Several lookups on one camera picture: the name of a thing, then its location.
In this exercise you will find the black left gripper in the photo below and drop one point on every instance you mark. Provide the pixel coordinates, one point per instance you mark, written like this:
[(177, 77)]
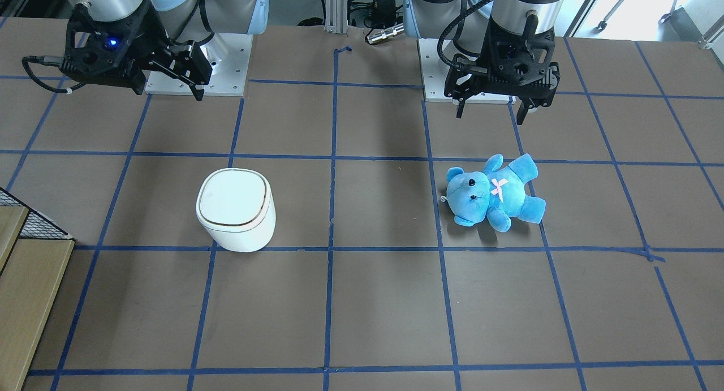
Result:
[(459, 83)]

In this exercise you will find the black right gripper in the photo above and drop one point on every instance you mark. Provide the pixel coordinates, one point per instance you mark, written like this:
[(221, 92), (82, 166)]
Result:
[(151, 42)]

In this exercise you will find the white trash can with lid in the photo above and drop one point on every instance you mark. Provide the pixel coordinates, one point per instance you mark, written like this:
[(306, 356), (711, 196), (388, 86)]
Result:
[(236, 207)]

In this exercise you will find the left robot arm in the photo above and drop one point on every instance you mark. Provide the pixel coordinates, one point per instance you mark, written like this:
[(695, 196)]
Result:
[(459, 26)]

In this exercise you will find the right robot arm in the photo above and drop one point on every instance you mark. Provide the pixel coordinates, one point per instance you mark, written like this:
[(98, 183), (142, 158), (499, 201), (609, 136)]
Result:
[(200, 20)]

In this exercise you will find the blue teddy bear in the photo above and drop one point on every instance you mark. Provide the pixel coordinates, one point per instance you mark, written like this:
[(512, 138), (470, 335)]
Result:
[(496, 193)]

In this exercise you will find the silver metal cylinder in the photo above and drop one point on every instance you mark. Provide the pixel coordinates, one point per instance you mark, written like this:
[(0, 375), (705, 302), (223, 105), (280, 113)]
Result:
[(378, 36)]

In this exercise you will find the black power adapter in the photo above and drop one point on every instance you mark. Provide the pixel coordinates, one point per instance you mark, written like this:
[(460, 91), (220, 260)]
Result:
[(383, 12)]

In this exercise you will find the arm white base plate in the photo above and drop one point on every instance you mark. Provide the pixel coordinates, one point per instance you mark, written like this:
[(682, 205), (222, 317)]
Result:
[(228, 53), (434, 72)]

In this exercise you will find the aluminium frame post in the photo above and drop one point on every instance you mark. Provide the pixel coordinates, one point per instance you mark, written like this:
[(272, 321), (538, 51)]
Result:
[(336, 16)]

